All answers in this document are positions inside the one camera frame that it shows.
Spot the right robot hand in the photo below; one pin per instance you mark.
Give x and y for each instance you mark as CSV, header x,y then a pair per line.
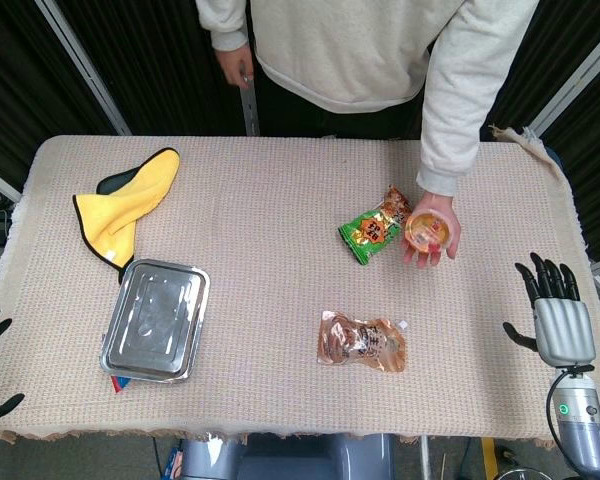
x,y
562,330

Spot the person's right hand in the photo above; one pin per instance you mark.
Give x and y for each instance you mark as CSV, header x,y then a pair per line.
x,y
235,65

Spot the person's left hand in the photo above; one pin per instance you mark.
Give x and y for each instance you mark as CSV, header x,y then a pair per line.
x,y
437,202

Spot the orange jelly cup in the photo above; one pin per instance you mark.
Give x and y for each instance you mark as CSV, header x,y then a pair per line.
x,y
426,230

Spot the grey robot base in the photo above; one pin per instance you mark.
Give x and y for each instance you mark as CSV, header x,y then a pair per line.
x,y
290,457

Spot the person's right forearm grey sleeve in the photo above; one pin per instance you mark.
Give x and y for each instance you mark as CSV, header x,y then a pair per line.
x,y
225,25

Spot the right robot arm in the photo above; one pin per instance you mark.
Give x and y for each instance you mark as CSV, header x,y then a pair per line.
x,y
582,425

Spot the person's left forearm grey sleeve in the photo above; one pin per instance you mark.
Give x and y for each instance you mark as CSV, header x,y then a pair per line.
x,y
470,75

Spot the green snack bag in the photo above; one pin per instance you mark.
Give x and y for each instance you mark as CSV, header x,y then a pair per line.
x,y
372,232

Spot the person's torso grey sweatshirt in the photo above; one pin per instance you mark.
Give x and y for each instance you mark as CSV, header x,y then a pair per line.
x,y
340,50

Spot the person's black trousers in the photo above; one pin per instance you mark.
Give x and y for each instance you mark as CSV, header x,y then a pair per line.
x,y
330,122

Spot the red blue small packet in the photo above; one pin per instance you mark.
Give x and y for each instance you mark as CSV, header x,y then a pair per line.
x,y
120,384

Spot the brown peanut butter pouch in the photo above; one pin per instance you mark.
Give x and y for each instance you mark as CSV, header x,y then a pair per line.
x,y
362,342

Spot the stainless steel tray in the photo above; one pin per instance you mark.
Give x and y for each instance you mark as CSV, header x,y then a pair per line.
x,y
155,320

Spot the yellow microfiber cloth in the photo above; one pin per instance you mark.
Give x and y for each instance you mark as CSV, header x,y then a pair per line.
x,y
130,200

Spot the beige woven tablecloth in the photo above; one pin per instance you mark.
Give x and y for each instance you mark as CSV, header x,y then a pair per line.
x,y
270,250

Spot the slotted white metal rail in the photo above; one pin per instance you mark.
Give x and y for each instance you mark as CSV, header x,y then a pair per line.
x,y
250,110

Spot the white diagonal frame post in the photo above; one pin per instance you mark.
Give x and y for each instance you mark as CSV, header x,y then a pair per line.
x,y
80,65

